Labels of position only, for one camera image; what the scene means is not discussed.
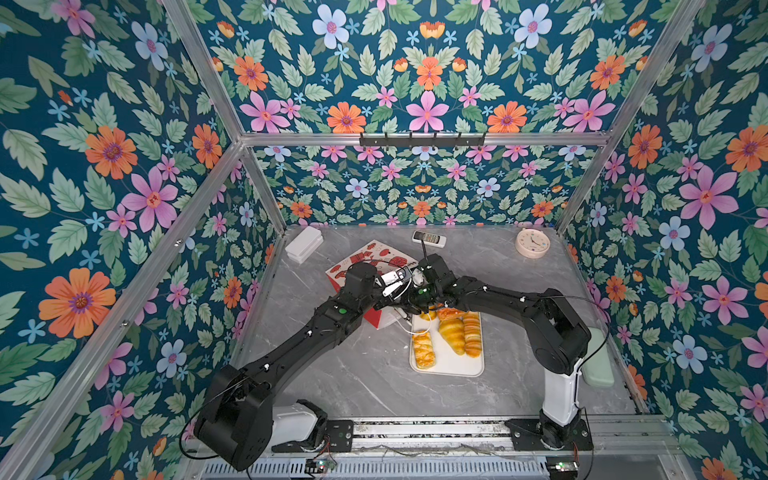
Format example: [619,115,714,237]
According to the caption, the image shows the pink round clock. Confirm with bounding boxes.
[515,228,551,259]

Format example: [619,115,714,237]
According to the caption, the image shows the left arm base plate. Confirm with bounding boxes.
[269,420,355,454]

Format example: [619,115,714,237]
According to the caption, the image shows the white remote control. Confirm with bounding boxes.
[412,231,447,249]

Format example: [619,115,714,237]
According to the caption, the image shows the pale cream bread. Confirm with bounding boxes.
[438,316,466,356]

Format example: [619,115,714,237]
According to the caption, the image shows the reddish brown long loaf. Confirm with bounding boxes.
[437,308,465,321]

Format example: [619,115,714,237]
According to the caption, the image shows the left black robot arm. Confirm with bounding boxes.
[194,262,424,471]

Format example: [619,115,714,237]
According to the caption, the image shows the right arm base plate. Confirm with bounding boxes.
[504,416,594,451]

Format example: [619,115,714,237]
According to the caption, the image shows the white rectangular tray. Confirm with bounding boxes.
[409,312,485,377]

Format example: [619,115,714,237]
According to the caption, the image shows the white plastic box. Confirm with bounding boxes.
[285,226,323,264]

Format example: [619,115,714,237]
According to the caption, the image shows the pale green object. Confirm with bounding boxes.
[581,327,615,388]

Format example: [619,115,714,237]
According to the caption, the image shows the red white paper bag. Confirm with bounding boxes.
[325,239,421,330]

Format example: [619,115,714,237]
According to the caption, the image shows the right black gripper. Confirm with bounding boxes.
[391,282,443,313]

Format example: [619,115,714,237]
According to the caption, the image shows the long twisted bread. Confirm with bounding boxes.
[462,312,482,358]

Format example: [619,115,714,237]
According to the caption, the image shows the black hook rail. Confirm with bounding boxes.
[358,132,486,149]

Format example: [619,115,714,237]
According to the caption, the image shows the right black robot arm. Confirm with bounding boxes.
[404,254,591,450]

